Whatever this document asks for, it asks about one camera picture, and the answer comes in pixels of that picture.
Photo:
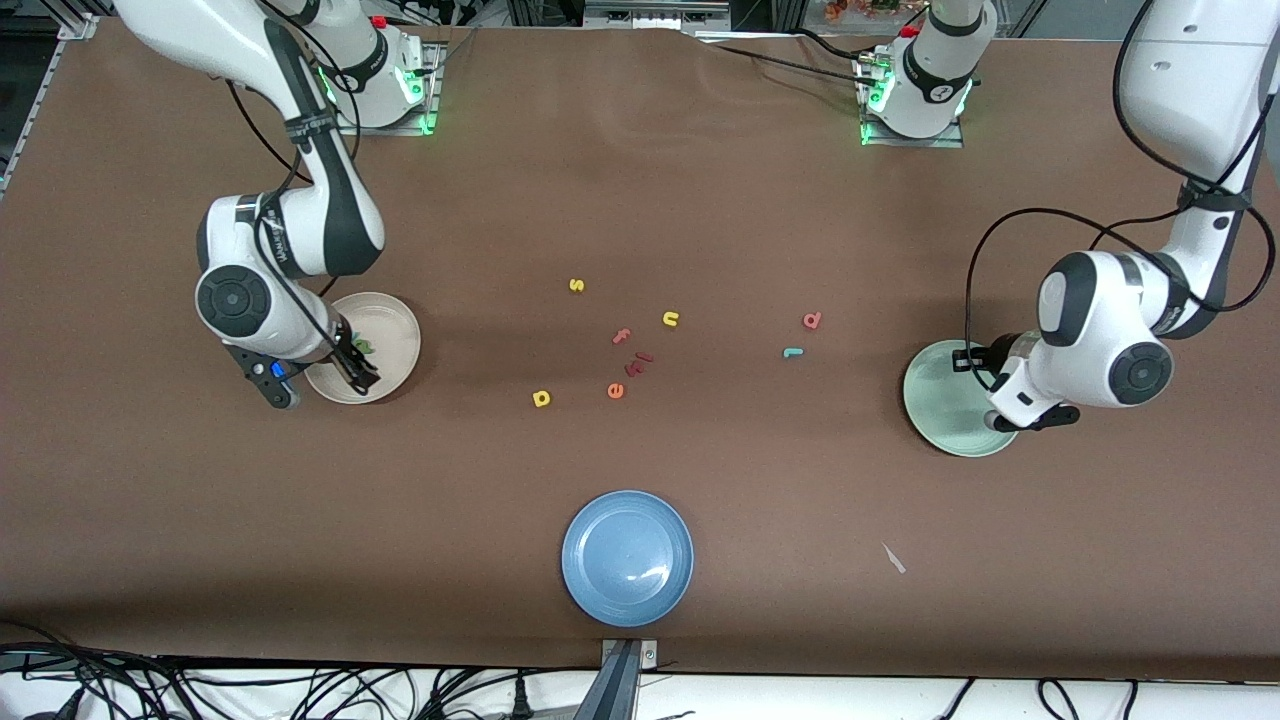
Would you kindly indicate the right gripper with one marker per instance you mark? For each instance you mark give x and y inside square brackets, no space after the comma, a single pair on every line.
[344,361]

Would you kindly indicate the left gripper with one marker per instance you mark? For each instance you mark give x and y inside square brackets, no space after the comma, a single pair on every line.
[996,355]

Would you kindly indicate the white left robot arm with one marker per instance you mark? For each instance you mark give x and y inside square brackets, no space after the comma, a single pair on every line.
[1100,330]

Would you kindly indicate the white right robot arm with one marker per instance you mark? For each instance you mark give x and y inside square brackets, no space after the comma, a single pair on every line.
[200,40]

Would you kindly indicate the beige brown plate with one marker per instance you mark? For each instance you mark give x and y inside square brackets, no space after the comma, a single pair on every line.
[395,340]

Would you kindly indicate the green plate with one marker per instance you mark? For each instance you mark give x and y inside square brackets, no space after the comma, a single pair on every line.
[940,420]

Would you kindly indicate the white paper scrap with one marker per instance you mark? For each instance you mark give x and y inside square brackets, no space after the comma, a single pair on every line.
[893,558]

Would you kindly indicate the brown table cover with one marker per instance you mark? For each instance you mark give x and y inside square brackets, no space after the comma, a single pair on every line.
[700,200]

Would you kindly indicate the blue plate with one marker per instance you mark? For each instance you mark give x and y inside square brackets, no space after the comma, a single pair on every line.
[627,558]

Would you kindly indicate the orange flowers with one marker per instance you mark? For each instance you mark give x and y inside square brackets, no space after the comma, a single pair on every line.
[860,8]

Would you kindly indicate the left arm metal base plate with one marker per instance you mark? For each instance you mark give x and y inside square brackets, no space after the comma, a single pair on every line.
[915,142]

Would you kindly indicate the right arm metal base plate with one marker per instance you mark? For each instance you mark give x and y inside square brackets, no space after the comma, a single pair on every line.
[432,90]

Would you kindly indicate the metal camera post bracket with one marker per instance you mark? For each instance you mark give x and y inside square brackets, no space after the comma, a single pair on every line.
[620,690]

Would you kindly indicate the silver table corner bracket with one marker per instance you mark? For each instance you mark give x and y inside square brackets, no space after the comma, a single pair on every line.
[80,27]

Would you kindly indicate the silver aluminium frame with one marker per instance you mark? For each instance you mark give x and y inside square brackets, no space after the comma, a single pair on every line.
[650,15]

